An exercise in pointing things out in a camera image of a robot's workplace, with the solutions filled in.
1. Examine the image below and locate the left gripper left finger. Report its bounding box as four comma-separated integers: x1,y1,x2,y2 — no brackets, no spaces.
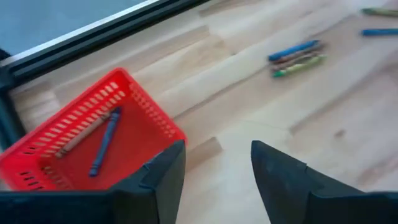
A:
0,140,187,224

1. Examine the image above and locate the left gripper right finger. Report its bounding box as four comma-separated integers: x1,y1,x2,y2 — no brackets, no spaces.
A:
251,140,398,224

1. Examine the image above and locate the blue crayon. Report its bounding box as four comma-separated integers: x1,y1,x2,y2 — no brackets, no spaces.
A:
88,106,122,178
267,39,321,62
360,28,398,37

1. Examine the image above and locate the tan crayon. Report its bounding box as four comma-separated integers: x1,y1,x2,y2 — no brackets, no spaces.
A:
55,111,113,159

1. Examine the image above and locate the yellow-green crayon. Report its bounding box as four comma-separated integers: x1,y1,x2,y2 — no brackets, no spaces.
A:
272,54,326,78
360,7,398,17

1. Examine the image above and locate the brown crayon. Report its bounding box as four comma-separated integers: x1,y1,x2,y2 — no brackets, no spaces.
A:
271,51,323,72
269,43,326,67

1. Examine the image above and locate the red plastic basket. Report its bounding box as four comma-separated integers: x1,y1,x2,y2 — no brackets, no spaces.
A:
0,67,187,192

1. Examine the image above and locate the black table frame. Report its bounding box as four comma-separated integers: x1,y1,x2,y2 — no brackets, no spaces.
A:
0,0,212,150

